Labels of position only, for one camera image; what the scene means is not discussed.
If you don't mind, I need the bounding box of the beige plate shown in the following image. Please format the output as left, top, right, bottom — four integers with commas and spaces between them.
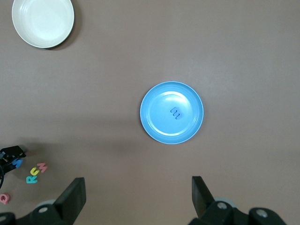
11, 0, 75, 49

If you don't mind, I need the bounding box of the periwinkle foam letter m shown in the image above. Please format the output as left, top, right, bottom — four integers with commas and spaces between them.
170, 106, 183, 120

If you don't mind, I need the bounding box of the pink foam letter Q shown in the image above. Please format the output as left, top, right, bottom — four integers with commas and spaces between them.
0, 192, 11, 205

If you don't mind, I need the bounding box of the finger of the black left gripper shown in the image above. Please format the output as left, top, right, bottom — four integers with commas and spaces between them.
0, 159, 15, 175

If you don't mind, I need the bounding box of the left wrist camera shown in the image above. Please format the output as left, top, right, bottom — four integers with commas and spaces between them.
0, 145, 27, 160

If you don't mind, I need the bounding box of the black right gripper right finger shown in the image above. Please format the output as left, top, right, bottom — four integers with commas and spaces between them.
188, 175, 288, 225

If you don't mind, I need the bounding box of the blue plate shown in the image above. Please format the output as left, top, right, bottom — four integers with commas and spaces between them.
140, 81, 204, 145

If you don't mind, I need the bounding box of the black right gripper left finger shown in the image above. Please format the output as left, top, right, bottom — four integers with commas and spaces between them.
0, 177, 87, 225

